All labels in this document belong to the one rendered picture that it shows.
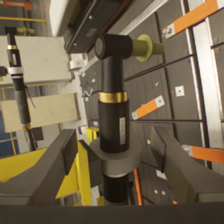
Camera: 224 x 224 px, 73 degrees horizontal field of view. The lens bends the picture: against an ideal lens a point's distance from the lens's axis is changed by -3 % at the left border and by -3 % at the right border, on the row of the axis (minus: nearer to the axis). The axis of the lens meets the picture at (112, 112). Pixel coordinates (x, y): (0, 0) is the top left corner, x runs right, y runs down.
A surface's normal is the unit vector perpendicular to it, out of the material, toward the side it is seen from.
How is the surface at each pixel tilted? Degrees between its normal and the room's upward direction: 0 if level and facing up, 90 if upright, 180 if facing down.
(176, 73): 0
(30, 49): 90
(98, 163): 90
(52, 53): 90
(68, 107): 90
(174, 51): 0
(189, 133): 0
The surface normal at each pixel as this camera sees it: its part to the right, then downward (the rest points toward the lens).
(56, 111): 0.47, -0.04
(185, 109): -0.87, 0.16
